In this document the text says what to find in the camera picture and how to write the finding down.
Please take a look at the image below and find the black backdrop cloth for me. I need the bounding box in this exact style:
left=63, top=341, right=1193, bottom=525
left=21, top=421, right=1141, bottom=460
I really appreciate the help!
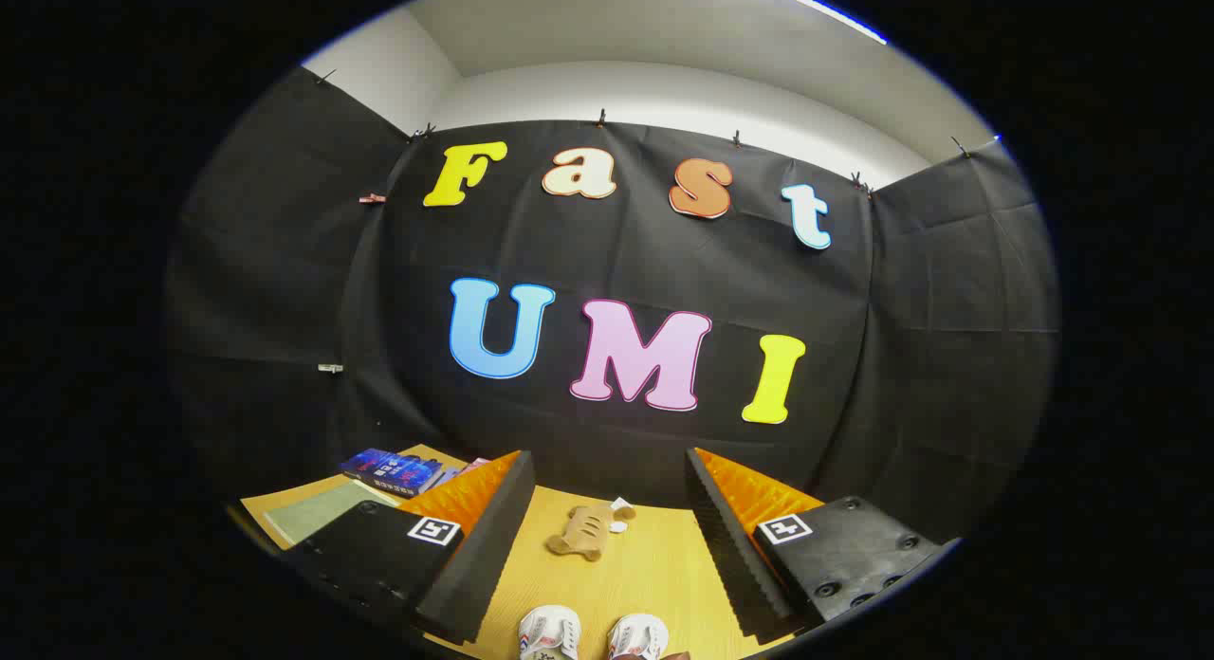
left=166, top=64, right=1061, bottom=547

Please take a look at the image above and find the brown bread plush toy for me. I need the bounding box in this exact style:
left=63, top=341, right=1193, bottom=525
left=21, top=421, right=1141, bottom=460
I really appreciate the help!
left=545, top=496, right=638, bottom=562

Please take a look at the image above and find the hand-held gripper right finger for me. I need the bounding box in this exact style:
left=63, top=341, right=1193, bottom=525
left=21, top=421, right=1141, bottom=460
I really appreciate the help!
left=685, top=447, right=964, bottom=647

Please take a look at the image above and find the dark blue book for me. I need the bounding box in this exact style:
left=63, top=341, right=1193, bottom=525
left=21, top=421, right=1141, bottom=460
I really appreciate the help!
left=340, top=448, right=445, bottom=499

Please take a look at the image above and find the white shoe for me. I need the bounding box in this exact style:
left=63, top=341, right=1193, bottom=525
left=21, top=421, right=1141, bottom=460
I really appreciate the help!
left=607, top=613, right=671, bottom=660
left=517, top=604, right=582, bottom=660

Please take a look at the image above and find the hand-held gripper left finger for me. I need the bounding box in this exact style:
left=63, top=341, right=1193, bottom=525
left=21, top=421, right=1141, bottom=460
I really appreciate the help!
left=283, top=449, right=537, bottom=647

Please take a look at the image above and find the cream fabric storage box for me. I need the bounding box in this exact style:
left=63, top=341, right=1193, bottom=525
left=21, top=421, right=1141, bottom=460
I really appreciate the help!
left=264, top=478, right=401, bottom=549

